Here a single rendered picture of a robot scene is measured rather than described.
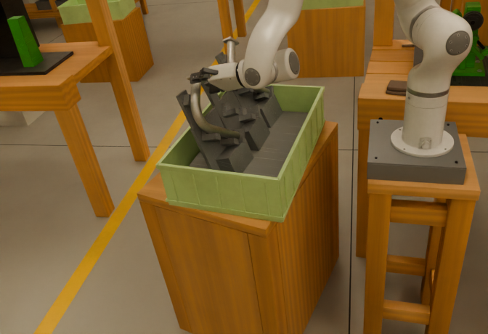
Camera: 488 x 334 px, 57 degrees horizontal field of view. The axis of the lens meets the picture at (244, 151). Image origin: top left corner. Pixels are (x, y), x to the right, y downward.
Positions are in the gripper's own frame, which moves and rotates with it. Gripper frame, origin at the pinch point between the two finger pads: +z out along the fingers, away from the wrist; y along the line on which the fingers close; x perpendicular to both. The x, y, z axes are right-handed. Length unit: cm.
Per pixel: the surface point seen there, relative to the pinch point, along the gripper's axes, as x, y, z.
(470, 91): -13, -81, -64
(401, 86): -16, -69, -41
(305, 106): -9, -57, -6
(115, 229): 39, -81, 130
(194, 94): 3.5, 0.9, 2.2
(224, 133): 12.0, -14.2, 1.7
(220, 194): 32.6, -12.9, 0.8
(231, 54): -21.0, -22.6, 6.8
